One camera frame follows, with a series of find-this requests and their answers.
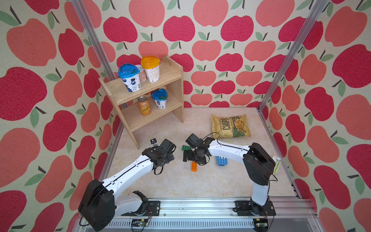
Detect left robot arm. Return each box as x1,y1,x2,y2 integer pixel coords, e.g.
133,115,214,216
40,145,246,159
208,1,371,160
78,139,176,232

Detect wooden two-tier shelf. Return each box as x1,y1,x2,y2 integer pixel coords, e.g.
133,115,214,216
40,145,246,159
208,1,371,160
99,56,184,149

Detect orange soda can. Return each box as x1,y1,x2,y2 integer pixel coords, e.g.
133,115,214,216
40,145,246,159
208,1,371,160
137,96,151,116

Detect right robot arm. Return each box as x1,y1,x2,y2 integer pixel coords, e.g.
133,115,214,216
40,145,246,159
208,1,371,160
183,134,275,206

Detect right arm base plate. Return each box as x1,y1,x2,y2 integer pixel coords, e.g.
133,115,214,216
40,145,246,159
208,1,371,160
232,200,276,218

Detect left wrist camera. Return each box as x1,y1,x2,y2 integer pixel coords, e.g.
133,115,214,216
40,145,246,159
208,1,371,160
150,138,157,146

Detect orange lid yogurt cup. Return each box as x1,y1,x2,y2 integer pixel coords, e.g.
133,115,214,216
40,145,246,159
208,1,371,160
141,56,160,83

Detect blue lid yogurt cup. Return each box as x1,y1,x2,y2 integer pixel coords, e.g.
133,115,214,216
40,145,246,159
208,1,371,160
152,89,168,110
118,63,141,92

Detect green lego brick left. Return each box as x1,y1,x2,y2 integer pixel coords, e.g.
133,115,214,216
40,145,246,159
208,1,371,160
182,145,192,151

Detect left aluminium corner post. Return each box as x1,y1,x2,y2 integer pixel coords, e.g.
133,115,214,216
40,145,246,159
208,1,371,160
71,0,128,110

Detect blue lid yogurt cup lower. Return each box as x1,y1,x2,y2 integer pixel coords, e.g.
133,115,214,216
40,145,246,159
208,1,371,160
152,89,168,110

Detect aluminium corner post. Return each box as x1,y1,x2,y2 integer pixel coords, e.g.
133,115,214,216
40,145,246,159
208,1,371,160
71,0,128,110
257,0,328,114

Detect right aluminium corner post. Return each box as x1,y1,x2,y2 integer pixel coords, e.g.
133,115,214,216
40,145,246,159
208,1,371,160
257,0,328,114

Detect small green white carton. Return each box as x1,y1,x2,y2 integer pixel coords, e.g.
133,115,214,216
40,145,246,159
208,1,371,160
273,156,281,175

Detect light blue lego brick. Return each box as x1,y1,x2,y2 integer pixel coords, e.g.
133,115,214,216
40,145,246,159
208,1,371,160
216,156,228,166

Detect blue lid yogurt cup upper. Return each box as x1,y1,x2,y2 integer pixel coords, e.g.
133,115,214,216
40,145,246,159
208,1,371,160
118,63,141,92

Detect yellow chips bag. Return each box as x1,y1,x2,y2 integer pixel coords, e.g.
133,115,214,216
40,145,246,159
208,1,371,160
212,115,251,139

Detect aluminium front rail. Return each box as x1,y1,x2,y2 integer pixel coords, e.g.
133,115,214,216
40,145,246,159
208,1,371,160
72,197,322,232

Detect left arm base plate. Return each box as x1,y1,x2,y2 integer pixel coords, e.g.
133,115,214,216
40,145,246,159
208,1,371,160
124,201,161,217

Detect pink yogurt cup behind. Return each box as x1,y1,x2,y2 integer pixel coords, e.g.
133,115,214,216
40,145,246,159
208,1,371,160
136,65,147,83

